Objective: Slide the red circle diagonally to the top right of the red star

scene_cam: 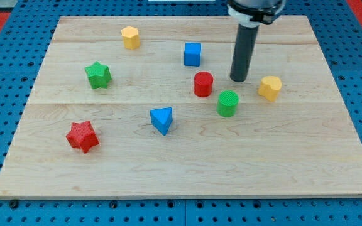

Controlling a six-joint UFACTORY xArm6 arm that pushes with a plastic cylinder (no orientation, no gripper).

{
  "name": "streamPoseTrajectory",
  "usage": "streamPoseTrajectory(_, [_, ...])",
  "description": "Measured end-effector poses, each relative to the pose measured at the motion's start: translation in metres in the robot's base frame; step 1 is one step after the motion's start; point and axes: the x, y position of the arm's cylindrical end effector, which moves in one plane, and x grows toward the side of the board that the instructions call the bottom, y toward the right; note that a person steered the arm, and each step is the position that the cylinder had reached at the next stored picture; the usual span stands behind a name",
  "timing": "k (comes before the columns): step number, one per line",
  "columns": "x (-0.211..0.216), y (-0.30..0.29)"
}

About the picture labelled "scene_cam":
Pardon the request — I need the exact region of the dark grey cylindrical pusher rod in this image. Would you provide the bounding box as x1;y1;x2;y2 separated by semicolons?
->
230;24;258;82

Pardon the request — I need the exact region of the red cylinder block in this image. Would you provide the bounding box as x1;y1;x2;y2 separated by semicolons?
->
194;71;214;97

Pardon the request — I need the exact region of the green star block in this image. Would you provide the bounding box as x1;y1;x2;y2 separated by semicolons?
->
85;62;112;89

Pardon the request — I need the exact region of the red star block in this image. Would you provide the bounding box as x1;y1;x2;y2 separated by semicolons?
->
66;121;99;154

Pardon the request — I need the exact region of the yellow heart block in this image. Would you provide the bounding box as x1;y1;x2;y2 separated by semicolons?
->
258;76;282;102

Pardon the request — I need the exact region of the blue cube block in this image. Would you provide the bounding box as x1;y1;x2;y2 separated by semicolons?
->
184;43;202;67

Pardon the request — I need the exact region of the green cylinder block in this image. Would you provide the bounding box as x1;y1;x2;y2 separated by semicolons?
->
216;90;239;117

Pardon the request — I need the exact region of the yellow hexagon block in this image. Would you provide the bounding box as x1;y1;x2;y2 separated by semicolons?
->
121;26;140;50

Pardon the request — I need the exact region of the blue triangle block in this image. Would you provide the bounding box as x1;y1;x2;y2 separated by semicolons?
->
150;107;173;136

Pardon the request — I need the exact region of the wooden board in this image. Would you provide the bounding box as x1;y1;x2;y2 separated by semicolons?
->
0;16;362;200

